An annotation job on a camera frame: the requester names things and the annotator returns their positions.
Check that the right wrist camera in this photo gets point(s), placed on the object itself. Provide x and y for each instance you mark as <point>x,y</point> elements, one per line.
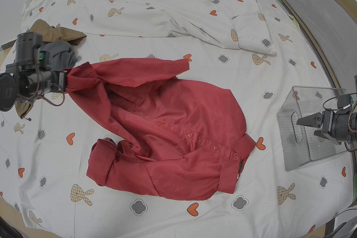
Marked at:
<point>344,101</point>

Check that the brown garment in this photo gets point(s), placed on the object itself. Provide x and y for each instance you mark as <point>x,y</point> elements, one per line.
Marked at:
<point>47,29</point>

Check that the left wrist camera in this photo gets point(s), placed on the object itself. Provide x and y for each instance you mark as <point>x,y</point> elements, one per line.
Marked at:
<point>46,61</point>

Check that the grey garment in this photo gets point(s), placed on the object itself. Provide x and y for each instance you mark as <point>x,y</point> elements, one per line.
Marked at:
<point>62,55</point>

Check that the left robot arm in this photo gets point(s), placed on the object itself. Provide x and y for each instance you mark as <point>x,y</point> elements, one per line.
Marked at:
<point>28,47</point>

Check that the bed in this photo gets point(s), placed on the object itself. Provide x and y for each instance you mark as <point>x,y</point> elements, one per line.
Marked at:
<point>83,147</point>

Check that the red shirt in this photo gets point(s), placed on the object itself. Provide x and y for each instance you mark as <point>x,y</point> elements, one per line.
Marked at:
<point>181,147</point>

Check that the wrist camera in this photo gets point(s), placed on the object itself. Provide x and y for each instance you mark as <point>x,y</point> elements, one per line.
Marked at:
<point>46,61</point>
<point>344,101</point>

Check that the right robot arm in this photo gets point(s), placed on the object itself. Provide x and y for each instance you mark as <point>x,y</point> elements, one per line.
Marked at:
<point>353,122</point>

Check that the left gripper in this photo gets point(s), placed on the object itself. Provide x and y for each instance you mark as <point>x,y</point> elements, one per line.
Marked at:
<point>44,82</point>

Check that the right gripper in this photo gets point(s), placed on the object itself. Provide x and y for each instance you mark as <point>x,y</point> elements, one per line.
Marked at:
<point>337,125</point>

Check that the white printed quilt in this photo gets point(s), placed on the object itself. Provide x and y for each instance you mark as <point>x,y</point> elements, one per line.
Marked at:
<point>139,16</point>

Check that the clear plastic box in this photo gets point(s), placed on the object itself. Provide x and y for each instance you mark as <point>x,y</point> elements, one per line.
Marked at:
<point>295,153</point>

